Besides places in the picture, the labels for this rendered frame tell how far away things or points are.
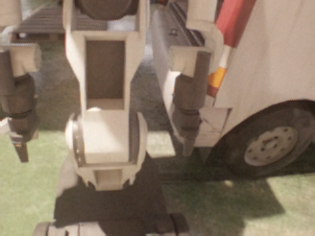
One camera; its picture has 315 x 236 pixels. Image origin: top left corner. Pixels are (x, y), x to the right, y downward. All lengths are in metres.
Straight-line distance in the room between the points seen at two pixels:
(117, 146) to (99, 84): 0.15
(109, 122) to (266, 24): 0.56
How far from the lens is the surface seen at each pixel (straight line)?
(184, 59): 0.54
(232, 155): 1.17
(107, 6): 0.48
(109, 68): 0.52
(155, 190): 1.02
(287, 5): 0.81
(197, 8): 0.54
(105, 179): 0.82
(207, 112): 0.90
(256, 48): 0.81
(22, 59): 0.55
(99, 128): 0.52
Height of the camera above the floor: 1.03
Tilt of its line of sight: 38 degrees down
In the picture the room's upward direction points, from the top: 9 degrees clockwise
